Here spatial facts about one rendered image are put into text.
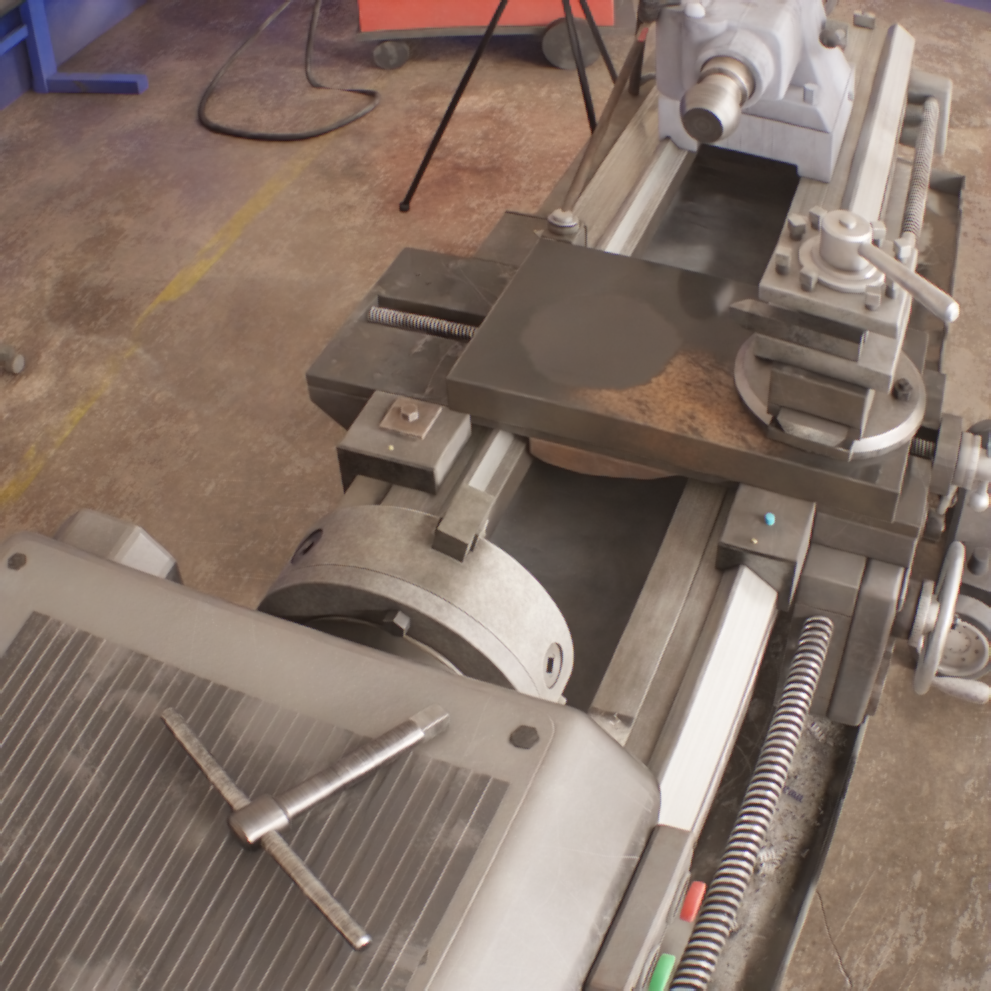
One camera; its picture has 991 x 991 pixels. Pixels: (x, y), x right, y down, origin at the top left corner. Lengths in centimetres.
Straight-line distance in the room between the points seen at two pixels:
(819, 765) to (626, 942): 114
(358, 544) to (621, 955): 43
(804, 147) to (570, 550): 85
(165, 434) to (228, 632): 222
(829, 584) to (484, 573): 64
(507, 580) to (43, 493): 208
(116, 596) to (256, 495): 197
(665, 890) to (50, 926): 36
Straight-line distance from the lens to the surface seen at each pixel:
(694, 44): 199
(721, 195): 233
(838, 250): 142
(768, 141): 218
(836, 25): 229
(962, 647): 247
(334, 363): 172
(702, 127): 180
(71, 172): 425
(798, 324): 143
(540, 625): 104
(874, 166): 227
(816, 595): 158
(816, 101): 214
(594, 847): 75
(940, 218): 301
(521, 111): 410
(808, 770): 187
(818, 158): 218
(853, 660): 166
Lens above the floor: 196
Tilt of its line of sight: 46 degrees down
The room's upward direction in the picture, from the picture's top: 5 degrees counter-clockwise
